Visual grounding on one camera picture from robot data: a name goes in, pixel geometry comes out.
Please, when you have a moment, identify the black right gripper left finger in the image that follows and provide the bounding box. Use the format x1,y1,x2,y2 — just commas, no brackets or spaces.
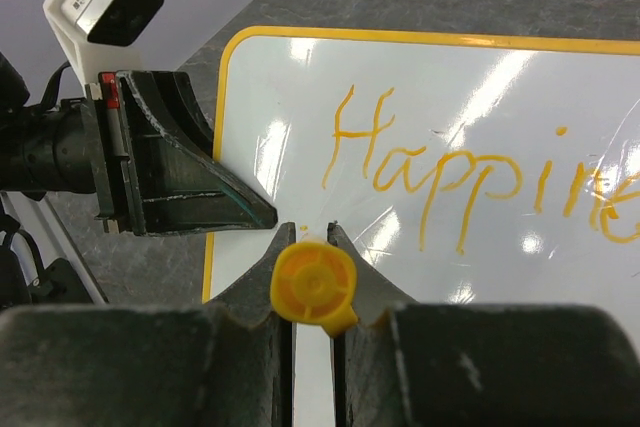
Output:
1,222,296,426

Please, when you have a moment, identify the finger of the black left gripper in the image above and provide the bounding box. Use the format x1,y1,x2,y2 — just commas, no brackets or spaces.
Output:
116,71,278,236

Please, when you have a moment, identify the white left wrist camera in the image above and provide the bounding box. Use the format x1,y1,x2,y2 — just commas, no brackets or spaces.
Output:
43,0,164,86

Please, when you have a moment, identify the white marker pen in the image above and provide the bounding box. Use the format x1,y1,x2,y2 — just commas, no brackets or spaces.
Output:
269,238,390,339

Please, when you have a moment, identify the yellow framed whiteboard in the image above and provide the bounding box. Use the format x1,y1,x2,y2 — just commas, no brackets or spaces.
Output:
214,27,639,426

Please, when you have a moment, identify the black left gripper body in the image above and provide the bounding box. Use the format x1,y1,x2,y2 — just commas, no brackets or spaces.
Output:
1,71,145,236

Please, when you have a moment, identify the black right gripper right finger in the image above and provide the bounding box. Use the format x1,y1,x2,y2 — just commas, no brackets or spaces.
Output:
327,223,639,426

